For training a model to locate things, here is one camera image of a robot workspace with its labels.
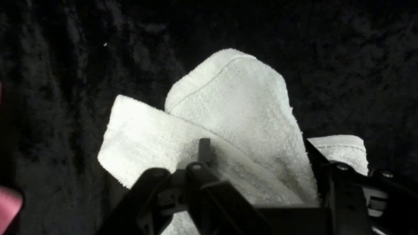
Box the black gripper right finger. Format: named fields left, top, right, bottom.
left=304, top=137, right=378, bottom=235

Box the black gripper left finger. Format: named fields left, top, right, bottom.
left=185, top=137, right=274, bottom=235

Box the white cloth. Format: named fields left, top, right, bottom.
left=97, top=47, right=371, bottom=235

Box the pink shirt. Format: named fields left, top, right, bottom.
left=0, top=187, right=24, bottom=235

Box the black table cloth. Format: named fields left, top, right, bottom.
left=0, top=0, right=418, bottom=235

